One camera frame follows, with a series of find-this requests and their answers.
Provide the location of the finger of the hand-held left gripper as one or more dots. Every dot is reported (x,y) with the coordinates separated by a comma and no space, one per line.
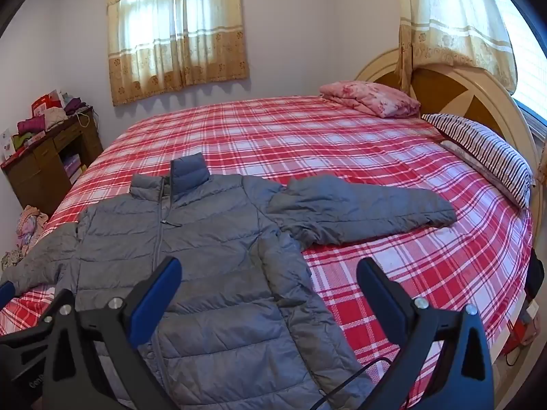
(5,292)

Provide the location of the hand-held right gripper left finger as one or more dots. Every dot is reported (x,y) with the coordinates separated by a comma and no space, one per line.
(159,294)

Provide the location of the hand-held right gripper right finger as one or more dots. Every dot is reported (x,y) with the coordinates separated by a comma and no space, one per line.
(378,292)

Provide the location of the grey puffer jacket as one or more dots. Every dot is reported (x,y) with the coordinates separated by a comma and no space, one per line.
(213,264)

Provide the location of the folded green clothes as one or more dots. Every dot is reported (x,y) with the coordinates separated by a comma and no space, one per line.
(22,141)

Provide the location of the folded magenta clothes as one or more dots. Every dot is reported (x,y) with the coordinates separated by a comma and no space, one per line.
(30,125)

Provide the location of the folded pale pink clothes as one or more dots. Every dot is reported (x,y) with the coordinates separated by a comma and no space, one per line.
(54,117)

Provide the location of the folded purple clothes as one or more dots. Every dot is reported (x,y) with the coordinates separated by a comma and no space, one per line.
(75,106)

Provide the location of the grey patterned cloth bundle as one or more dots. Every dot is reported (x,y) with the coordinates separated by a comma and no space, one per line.
(9,260)

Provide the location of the brown wooden desk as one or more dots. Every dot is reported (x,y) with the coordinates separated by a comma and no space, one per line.
(38,175)

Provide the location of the purple box under desk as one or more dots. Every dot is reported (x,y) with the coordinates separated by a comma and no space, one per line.
(71,165)

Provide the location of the red object beside bed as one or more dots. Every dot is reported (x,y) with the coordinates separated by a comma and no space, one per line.
(515,337)

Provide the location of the bed with red plaid sheet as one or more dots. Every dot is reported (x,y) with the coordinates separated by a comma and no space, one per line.
(342,149)

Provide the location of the white printed card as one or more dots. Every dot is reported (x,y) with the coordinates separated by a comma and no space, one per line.
(6,143)

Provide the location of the striped pillow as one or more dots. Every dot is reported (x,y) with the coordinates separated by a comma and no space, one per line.
(483,149)

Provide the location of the red and white box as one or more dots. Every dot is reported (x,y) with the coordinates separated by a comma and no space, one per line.
(45,102)

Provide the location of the folded pink floral blanket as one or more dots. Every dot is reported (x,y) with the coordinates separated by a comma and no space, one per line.
(371,96)

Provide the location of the cream and wooden headboard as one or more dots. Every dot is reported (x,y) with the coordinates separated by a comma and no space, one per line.
(448,89)

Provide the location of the beige patterned window curtain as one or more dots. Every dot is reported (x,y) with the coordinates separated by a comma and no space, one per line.
(175,38)

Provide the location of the beige patterned curtain by headboard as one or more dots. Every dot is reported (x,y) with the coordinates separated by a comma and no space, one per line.
(453,21)

